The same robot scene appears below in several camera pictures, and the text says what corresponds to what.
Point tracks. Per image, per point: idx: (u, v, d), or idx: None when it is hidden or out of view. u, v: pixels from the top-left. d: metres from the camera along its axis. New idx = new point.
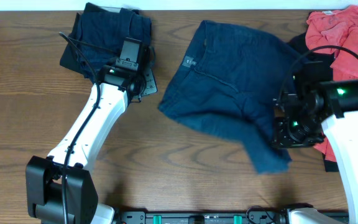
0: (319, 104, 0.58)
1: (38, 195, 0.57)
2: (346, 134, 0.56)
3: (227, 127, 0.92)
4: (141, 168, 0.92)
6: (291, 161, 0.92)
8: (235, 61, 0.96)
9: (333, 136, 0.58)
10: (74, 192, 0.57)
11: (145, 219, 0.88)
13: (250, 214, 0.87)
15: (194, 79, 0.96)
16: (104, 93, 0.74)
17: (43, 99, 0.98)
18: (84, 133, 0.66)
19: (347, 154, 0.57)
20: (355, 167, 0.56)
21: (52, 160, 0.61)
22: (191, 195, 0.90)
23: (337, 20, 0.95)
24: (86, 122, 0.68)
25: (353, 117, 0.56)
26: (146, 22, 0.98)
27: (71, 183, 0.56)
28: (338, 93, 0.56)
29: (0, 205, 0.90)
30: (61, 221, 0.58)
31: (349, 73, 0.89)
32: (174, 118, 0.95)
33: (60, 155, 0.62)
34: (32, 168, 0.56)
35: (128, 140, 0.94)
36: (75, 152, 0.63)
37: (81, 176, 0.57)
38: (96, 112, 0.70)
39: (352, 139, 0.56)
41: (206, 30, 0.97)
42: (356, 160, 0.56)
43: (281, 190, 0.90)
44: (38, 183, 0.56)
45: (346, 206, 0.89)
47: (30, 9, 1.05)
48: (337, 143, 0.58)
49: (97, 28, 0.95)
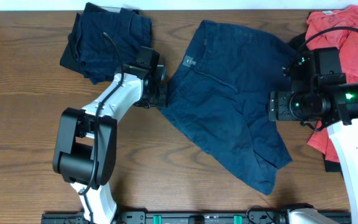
0: (327, 108, 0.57)
1: (66, 144, 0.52)
2: (352, 141, 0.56)
3: (227, 129, 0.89)
4: (141, 168, 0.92)
6: (291, 161, 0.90)
8: (235, 61, 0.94)
9: (340, 142, 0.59)
10: (102, 140, 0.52)
11: (145, 219, 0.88)
13: (250, 214, 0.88)
15: (193, 79, 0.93)
16: (128, 78, 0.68)
17: (42, 100, 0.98)
18: (112, 99, 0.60)
19: (353, 161, 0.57)
20: None
21: (85, 112, 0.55)
22: (191, 195, 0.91)
23: (337, 20, 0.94)
24: (112, 93, 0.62)
25: None
26: (146, 22, 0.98)
27: (103, 131, 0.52)
28: (346, 98, 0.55)
29: (0, 205, 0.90)
30: (87, 177, 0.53)
31: (350, 73, 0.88)
32: (171, 118, 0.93)
33: (92, 108, 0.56)
34: (67, 118, 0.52)
35: (128, 140, 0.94)
36: (104, 112, 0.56)
37: (110, 122, 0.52)
38: (120, 88, 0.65)
39: None
41: (206, 30, 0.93)
42: None
43: (280, 190, 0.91)
44: (69, 130, 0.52)
45: (345, 206, 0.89)
47: (30, 8, 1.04)
48: (344, 149, 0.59)
49: (97, 28, 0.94)
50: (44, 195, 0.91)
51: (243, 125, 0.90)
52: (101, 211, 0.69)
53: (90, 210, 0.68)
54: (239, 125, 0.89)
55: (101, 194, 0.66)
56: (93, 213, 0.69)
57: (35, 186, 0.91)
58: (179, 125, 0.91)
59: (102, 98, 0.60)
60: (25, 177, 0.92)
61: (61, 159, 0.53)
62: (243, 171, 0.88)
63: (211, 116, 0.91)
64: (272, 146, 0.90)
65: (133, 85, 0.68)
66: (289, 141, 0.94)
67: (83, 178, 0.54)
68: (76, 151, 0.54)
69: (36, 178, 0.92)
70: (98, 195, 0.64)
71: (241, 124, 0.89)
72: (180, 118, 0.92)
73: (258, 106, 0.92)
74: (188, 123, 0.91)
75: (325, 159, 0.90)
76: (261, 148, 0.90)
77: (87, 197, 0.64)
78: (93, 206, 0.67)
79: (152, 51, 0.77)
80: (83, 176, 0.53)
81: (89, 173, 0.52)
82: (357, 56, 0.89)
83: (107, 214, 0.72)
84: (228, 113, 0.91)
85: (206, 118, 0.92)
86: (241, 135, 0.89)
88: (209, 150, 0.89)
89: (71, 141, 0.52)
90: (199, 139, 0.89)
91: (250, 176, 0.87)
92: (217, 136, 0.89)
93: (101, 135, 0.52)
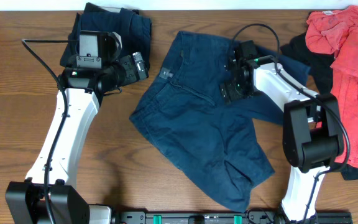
0: (247, 75, 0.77)
1: (25, 217, 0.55)
2: (261, 70, 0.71)
3: (202, 144, 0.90)
4: (141, 169, 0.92)
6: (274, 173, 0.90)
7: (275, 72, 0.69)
8: (213, 73, 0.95)
9: (259, 76, 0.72)
10: (58, 208, 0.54)
11: (145, 219, 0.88)
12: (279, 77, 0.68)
13: (250, 214, 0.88)
15: (169, 93, 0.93)
16: (74, 102, 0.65)
17: (42, 100, 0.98)
18: (59, 144, 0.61)
19: (266, 79, 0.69)
20: (272, 82, 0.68)
21: (32, 181, 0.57)
22: (191, 196, 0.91)
23: (337, 20, 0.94)
24: (57, 135, 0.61)
25: (266, 66, 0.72)
26: (146, 22, 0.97)
27: (56, 201, 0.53)
28: (255, 61, 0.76)
29: (1, 205, 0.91)
30: None
31: (350, 73, 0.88)
32: (145, 132, 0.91)
33: (40, 175, 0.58)
34: (12, 196, 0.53)
35: (128, 140, 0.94)
36: (53, 172, 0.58)
37: (62, 193, 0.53)
38: (66, 122, 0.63)
39: (267, 71, 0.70)
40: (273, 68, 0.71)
41: (182, 41, 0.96)
42: (271, 79, 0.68)
43: (280, 190, 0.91)
44: (23, 208, 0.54)
45: (346, 206, 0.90)
47: (30, 9, 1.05)
48: (261, 79, 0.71)
49: (97, 28, 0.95)
50: None
51: (219, 140, 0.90)
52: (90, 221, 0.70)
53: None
54: (214, 141, 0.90)
55: None
56: None
57: None
58: (151, 139, 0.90)
59: (46, 151, 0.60)
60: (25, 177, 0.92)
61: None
62: (214, 188, 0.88)
63: (185, 130, 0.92)
64: (253, 160, 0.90)
65: (82, 109, 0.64)
66: None
67: None
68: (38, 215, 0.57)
69: None
70: None
71: (216, 139, 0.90)
72: (153, 131, 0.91)
73: (236, 118, 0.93)
74: (161, 137, 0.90)
75: None
76: (242, 162, 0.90)
77: None
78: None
79: (96, 37, 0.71)
80: None
81: None
82: (357, 55, 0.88)
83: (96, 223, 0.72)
84: (203, 128, 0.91)
85: (180, 132, 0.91)
86: (214, 152, 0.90)
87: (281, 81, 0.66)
88: (180, 167, 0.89)
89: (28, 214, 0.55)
90: (171, 154, 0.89)
91: (221, 194, 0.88)
92: (189, 151, 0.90)
93: (56, 204, 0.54)
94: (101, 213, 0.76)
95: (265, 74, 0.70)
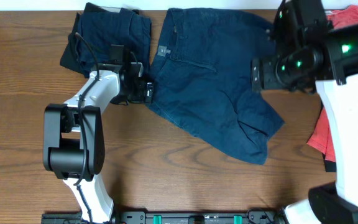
0: (319, 61, 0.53)
1: (55, 139, 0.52)
2: (346, 102, 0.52)
3: (213, 108, 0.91)
4: (141, 168, 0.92)
6: (283, 122, 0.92)
7: None
8: (208, 43, 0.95)
9: (335, 101, 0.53)
10: (88, 129, 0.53)
11: (145, 219, 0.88)
12: None
13: (250, 214, 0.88)
15: (171, 68, 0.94)
16: (105, 73, 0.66)
17: (42, 100, 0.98)
18: (92, 93, 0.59)
19: (347, 124, 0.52)
20: (350, 141, 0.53)
21: (67, 105, 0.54)
22: (191, 196, 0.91)
23: (338, 20, 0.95)
24: (91, 87, 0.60)
25: None
26: (146, 22, 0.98)
27: (89, 119, 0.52)
28: (342, 51, 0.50)
29: (1, 205, 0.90)
30: (79, 167, 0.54)
31: None
32: (157, 109, 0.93)
33: (74, 102, 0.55)
34: (49, 112, 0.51)
35: (129, 140, 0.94)
36: (86, 104, 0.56)
37: (95, 110, 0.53)
38: (97, 83, 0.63)
39: (352, 108, 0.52)
40: None
41: (173, 17, 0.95)
42: (353, 129, 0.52)
43: (280, 190, 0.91)
44: (56, 124, 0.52)
45: None
47: (30, 9, 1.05)
48: (335, 114, 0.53)
49: (97, 28, 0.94)
50: (45, 195, 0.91)
51: (227, 102, 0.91)
52: (99, 208, 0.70)
53: (87, 208, 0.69)
54: (223, 104, 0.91)
55: (97, 191, 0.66)
56: (91, 210, 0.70)
57: (36, 186, 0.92)
58: (164, 114, 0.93)
59: (81, 92, 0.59)
60: (25, 177, 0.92)
61: (50, 155, 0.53)
62: (232, 147, 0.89)
63: (194, 101, 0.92)
64: (262, 114, 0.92)
65: (109, 79, 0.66)
66: (289, 141, 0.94)
67: (74, 171, 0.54)
68: (63, 145, 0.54)
69: (36, 178, 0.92)
70: (94, 191, 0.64)
71: (225, 102, 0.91)
72: (164, 106, 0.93)
73: (239, 80, 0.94)
74: (173, 110, 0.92)
75: (325, 159, 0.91)
76: (253, 118, 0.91)
77: (84, 195, 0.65)
78: (91, 203, 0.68)
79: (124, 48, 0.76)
80: (74, 168, 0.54)
81: (81, 164, 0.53)
82: None
83: (106, 214, 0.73)
84: (211, 94, 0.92)
85: (189, 102, 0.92)
86: (226, 114, 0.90)
87: None
88: (196, 133, 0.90)
89: (59, 135, 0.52)
90: (186, 123, 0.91)
91: (240, 151, 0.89)
92: (202, 118, 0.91)
93: (87, 124, 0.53)
94: (108, 198, 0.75)
95: (349, 113, 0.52)
